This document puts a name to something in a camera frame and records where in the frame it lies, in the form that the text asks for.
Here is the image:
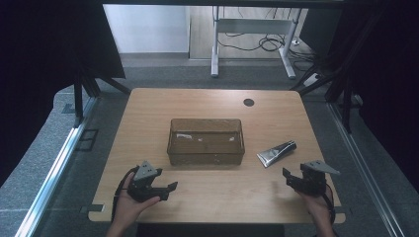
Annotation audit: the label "black curtain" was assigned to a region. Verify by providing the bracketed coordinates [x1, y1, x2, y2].
[0, 0, 126, 186]
[297, 0, 419, 186]

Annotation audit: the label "white metal desk frame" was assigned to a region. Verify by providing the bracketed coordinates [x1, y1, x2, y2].
[210, 5, 302, 80]

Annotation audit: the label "aluminium floor rail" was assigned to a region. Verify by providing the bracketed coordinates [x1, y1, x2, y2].
[327, 102, 407, 237]
[14, 97, 101, 237]

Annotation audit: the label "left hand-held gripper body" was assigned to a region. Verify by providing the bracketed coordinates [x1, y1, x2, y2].
[127, 160, 170, 202]

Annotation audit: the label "white power strip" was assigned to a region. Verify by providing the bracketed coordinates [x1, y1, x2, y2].
[302, 72, 322, 88]

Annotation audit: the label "silver tube with black cap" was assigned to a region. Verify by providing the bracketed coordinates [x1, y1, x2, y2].
[256, 140, 297, 169]

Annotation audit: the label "person's left hand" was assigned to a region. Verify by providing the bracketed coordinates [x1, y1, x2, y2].
[113, 171, 162, 229]

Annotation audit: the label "person's right hand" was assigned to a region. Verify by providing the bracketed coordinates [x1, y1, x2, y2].
[296, 190, 334, 229]

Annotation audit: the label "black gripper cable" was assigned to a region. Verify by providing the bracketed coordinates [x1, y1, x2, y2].
[111, 165, 140, 222]
[323, 183, 337, 225]

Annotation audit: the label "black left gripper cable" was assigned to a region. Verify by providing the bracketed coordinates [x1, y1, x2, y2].
[111, 165, 140, 222]

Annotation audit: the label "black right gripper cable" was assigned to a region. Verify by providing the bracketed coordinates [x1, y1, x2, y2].
[323, 183, 337, 225]

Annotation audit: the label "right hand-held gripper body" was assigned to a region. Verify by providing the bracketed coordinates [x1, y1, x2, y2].
[291, 159, 341, 198]

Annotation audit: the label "black metal frame strut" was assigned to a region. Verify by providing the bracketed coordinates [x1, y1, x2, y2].
[290, 65, 364, 133]
[72, 69, 131, 128]

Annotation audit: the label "black floor cables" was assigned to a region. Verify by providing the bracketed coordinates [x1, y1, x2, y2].
[216, 31, 319, 72]

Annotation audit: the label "clear brown plastic box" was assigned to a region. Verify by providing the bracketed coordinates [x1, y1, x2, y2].
[166, 118, 246, 167]

